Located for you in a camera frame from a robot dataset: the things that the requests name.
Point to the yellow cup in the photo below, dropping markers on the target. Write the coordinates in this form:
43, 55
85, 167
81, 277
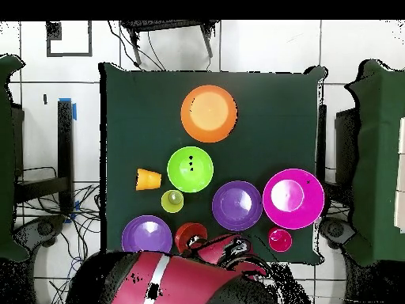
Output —
167, 202

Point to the large orange bowl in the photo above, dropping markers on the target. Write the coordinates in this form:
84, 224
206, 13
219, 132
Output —
208, 114

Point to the small orange bowl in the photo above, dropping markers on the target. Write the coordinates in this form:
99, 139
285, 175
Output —
186, 229

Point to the purple bowl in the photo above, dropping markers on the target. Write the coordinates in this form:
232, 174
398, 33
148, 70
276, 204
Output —
145, 236
237, 205

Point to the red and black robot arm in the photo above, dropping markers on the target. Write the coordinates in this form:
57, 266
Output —
190, 281

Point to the green bowl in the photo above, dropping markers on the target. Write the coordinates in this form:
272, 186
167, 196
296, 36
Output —
190, 180

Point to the orange cup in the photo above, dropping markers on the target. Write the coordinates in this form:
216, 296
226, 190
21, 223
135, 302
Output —
148, 180

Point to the dark green table cloth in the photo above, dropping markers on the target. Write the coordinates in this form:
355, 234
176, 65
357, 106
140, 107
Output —
269, 126

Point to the red cup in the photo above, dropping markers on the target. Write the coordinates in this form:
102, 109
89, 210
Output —
280, 240

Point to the large pink bowl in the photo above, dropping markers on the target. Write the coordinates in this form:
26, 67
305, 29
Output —
303, 215

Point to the blue tape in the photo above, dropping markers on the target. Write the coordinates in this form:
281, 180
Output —
74, 112

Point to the black stand foot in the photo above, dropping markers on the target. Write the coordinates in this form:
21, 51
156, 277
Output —
335, 229
44, 228

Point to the black chair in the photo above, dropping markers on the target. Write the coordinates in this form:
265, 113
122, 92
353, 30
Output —
167, 24

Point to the green cloth side table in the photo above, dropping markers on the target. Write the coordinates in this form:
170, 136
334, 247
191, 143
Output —
6, 158
376, 158

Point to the white boxes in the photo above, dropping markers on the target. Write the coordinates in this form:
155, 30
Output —
401, 174

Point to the black table frame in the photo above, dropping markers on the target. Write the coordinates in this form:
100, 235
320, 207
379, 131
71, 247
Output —
65, 142
346, 142

